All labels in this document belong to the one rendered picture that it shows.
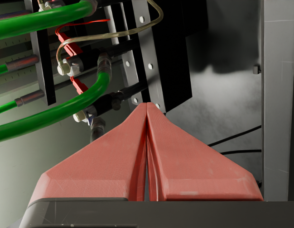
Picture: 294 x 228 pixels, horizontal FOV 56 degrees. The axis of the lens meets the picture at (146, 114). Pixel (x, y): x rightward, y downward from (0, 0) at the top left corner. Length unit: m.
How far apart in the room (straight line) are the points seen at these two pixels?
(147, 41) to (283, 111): 0.24
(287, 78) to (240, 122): 0.24
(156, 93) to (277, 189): 0.26
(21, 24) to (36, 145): 0.54
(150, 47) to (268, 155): 0.26
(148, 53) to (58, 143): 0.40
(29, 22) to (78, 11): 0.05
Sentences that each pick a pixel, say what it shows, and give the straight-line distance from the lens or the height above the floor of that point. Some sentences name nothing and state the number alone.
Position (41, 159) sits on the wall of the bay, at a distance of 0.77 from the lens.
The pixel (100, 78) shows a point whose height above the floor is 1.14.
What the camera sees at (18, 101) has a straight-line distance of 0.62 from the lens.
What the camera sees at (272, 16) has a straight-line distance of 0.38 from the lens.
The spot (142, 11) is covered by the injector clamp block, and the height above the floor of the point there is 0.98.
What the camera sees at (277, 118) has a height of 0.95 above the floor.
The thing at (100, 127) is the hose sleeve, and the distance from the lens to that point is 0.39.
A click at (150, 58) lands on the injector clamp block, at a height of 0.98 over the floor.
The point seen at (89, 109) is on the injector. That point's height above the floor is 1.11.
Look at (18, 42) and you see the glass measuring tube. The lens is 0.69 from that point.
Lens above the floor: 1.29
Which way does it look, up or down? 34 degrees down
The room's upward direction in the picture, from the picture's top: 120 degrees counter-clockwise
